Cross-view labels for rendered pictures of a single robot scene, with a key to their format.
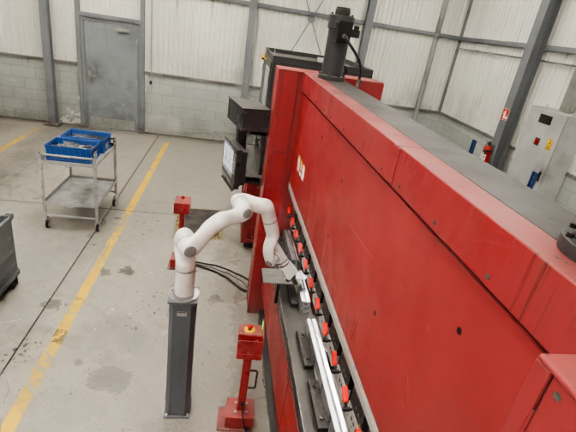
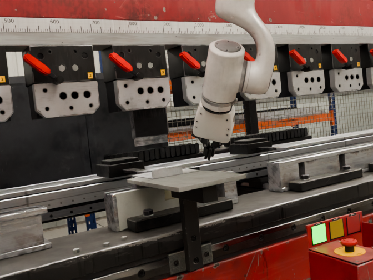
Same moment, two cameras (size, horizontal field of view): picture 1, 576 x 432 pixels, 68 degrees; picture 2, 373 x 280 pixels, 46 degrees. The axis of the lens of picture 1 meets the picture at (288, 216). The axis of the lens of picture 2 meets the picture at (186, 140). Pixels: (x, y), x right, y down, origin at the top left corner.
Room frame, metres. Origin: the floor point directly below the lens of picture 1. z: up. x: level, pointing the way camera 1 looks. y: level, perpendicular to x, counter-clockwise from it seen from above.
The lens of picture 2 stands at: (2.91, 0.99, 1.14)
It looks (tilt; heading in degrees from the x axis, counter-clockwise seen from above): 3 degrees down; 250
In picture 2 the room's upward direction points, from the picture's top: 6 degrees counter-clockwise
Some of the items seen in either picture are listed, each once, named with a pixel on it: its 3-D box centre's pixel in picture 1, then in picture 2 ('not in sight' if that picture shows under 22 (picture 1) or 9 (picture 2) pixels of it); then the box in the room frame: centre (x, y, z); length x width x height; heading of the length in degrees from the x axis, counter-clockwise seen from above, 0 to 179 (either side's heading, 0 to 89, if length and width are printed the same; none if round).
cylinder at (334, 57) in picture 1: (343, 45); not in sight; (3.13, -0.19, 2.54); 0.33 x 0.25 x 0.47; 11
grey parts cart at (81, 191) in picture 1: (81, 181); not in sight; (4.81, 2.60, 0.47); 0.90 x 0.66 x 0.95; 10
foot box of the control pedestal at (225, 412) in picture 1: (236, 413); not in sight; (2.16, 0.14, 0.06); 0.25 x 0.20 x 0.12; 97
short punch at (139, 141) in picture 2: not in sight; (149, 126); (2.59, -0.16, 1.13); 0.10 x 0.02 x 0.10; 11
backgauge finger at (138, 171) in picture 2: not in sight; (129, 167); (2.62, -0.32, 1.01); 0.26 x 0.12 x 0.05; 101
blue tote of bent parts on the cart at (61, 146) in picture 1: (73, 150); not in sight; (4.64, 2.59, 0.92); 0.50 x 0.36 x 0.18; 100
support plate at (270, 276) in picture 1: (280, 276); (182, 179); (2.56, -0.02, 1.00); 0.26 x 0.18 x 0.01; 101
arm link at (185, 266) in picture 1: (185, 249); not in sight; (2.20, 0.58, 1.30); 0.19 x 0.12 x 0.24; 27
